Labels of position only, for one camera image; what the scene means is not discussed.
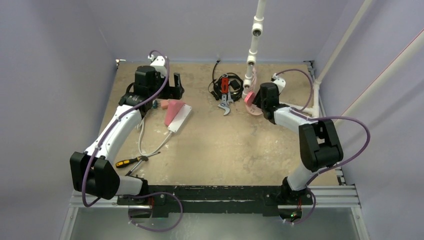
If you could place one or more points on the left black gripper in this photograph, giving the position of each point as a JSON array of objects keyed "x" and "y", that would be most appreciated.
[{"x": 173, "y": 92}]

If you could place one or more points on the teal USB charger plug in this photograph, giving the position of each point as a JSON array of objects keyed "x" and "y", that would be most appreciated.
[{"x": 154, "y": 104}]

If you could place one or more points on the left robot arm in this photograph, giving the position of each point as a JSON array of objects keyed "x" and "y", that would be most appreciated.
[{"x": 92, "y": 170}]

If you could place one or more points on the round pink socket base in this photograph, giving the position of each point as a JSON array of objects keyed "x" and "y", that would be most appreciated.
[{"x": 253, "y": 110}]

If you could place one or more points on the red handled adjustable wrench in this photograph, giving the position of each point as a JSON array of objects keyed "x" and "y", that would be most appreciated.
[{"x": 224, "y": 104}]

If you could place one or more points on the white PVC pipe frame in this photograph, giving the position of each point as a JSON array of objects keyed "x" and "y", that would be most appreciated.
[{"x": 400, "y": 60}]

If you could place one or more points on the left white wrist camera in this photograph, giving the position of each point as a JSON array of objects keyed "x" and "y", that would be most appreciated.
[{"x": 159, "y": 63}]

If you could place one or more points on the pink plug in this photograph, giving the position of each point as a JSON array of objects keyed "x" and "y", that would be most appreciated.
[{"x": 249, "y": 98}]

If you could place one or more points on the pink power strip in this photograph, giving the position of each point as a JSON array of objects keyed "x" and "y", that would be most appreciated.
[{"x": 173, "y": 108}]

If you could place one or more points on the white power strip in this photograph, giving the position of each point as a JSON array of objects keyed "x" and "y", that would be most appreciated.
[{"x": 180, "y": 119}]

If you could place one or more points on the salmon pink USB charger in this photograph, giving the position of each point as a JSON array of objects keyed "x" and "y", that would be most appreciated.
[{"x": 164, "y": 104}]

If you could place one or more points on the black handled hammer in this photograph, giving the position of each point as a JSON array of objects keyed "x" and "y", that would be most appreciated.
[{"x": 134, "y": 167}]

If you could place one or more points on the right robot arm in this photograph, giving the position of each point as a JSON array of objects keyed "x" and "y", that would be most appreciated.
[{"x": 319, "y": 144}]

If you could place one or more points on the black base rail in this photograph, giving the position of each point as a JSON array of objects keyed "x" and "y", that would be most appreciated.
[{"x": 268, "y": 201}]

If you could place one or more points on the yellow black screwdriver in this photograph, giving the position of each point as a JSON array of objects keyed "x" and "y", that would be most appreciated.
[{"x": 124, "y": 163}]

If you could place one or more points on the black power adapter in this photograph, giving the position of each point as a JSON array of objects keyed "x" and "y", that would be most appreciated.
[{"x": 235, "y": 84}]

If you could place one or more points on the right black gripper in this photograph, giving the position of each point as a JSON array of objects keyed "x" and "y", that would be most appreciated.
[{"x": 259, "y": 100}]

